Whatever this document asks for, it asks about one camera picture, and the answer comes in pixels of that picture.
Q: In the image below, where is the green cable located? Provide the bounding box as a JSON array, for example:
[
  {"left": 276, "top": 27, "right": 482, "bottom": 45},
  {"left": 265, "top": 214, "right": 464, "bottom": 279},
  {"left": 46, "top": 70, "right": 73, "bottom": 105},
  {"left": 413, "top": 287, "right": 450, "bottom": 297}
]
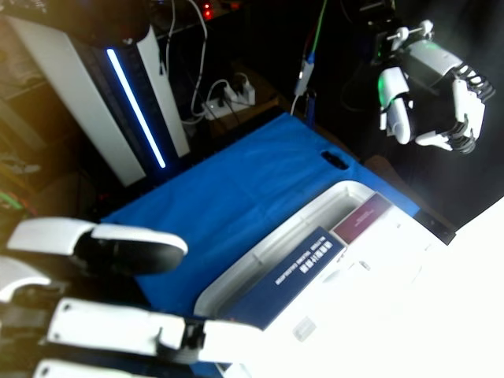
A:
[{"left": 305, "top": 0, "right": 329, "bottom": 60}]

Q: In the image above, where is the white power strip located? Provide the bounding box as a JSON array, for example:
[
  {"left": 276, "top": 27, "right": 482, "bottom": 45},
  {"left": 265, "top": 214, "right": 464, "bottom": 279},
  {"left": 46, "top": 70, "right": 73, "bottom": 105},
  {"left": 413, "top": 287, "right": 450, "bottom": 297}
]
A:
[{"left": 202, "top": 74, "right": 257, "bottom": 121}]

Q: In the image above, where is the blue cloth bag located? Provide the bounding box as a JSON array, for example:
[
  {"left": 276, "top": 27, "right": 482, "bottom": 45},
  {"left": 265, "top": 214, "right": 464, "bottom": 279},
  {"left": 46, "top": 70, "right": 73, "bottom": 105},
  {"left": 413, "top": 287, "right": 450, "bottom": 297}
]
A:
[{"left": 101, "top": 112, "right": 421, "bottom": 378}]

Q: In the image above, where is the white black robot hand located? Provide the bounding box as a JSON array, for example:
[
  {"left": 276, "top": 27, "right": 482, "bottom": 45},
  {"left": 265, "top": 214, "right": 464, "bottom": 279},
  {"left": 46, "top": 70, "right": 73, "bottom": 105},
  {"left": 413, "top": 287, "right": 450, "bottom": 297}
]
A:
[
  {"left": 376, "top": 38, "right": 496, "bottom": 155},
  {"left": 0, "top": 217, "right": 265, "bottom": 378}
]

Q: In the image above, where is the dark blue box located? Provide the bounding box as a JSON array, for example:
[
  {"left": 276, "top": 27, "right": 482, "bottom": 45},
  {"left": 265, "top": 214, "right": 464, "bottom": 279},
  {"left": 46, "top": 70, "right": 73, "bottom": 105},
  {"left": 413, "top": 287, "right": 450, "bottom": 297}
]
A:
[{"left": 220, "top": 224, "right": 398, "bottom": 355}]

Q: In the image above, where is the thick white cable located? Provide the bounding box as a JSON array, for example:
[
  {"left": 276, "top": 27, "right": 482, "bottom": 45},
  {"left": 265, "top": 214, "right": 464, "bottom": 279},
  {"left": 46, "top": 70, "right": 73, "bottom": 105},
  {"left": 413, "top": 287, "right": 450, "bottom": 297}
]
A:
[{"left": 184, "top": 0, "right": 209, "bottom": 119}]

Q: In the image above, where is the white column with blue light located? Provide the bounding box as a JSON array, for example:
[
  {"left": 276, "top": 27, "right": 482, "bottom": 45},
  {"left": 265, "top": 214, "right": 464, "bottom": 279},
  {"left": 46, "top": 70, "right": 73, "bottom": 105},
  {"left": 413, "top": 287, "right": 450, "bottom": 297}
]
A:
[{"left": 3, "top": 15, "right": 192, "bottom": 188}]

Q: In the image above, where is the white plastic tray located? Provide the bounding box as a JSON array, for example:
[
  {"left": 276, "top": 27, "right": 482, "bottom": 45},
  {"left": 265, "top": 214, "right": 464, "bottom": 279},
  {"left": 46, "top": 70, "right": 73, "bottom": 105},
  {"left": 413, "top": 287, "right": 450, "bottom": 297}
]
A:
[{"left": 193, "top": 180, "right": 450, "bottom": 378}]

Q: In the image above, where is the dark metal bracket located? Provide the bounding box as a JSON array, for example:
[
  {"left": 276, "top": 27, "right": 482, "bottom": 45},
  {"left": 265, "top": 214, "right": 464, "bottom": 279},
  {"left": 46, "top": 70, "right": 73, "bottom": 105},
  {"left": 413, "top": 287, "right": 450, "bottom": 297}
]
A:
[{"left": 413, "top": 210, "right": 458, "bottom": 246}]

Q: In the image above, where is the maroon box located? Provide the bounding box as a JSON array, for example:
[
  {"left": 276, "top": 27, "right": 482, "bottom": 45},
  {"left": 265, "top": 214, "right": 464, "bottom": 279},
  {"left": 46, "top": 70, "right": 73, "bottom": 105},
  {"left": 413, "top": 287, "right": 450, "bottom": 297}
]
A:
[{"left": 332, "top": 191, "right": 446, "bottom": 276}]

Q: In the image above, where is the thin white cable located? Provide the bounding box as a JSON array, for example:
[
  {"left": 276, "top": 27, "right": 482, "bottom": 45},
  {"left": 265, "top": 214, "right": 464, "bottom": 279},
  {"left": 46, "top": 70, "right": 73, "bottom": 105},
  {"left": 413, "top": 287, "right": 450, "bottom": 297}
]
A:
[{"left": 159, "top": 0, "right": 177, "bottom": 76}]

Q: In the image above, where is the white adapter plug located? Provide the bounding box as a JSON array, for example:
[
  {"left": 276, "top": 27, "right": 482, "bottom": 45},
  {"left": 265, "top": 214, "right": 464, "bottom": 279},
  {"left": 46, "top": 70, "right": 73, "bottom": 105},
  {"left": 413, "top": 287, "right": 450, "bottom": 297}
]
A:
[{"left": 294, "top": 58, "right": 316, "bottom": 96}]

